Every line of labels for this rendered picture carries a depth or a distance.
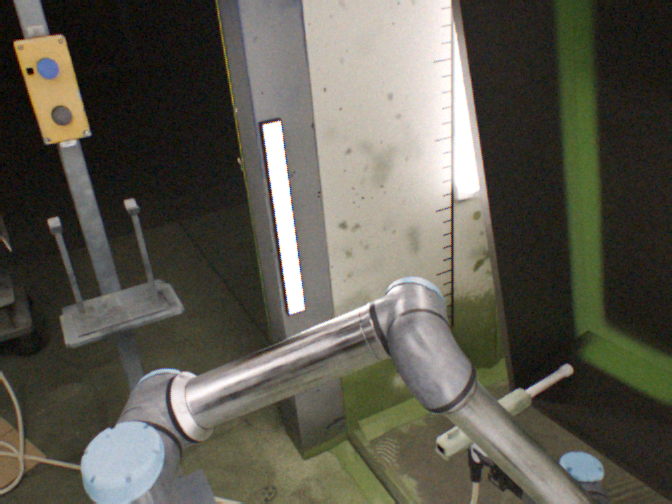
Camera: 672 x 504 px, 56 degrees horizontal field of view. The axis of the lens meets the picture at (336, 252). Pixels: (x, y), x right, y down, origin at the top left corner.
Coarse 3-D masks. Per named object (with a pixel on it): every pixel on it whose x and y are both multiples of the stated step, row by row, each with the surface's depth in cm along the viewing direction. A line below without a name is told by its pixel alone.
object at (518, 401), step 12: (564, 372) 180; (540, 384) 176; (516, 396) 171; (528, 396) 171; (516, 408) 169; (456, 432) 161; (444, 444) 159; (456, 444) 160; (468, 444) 163; (444, 456) 161; (468, 456) 171; (480, 468) 171; (480, 480) 174
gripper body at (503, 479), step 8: (496, 464) 158; (496, 472) 161; (504, 472) 157; (496, 480) 160; (504, 480) 158; (512, 480) 158; (504, 488) 160; (512, 488) 159; (520, 488) 153; (520, 496) 157
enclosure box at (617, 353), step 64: (512, 0) 136; (576, 0) 144; (640, 0) 132; (512, 64) 142; (576, 64) 153; (640, 64) 139; (512, 128) 150; (576, 128) 163; (640, 128) 147; (512, 192) 158; (576, 192) 172; (640, 192) 157; (512, 256) 167; (576, 256) 183; (640, 256) 167; (512, 320) 177; (576, 320) 195; (640, 320) 179; (512, 384) 186; (576, 384) 185; (640, 384) 179; (640, 448) 163
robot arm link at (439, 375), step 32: (416, 320) 111; (416, 352) 108; (448, 352) 108; (416, 384) 108; (448, 384) 106; (480, 384) 112; (448, 416) 112; (480, 416) 110; (512, 416) 116; (480, 448) 116; (512, 448) 113; (544, 448) 120; (544, 480) 117
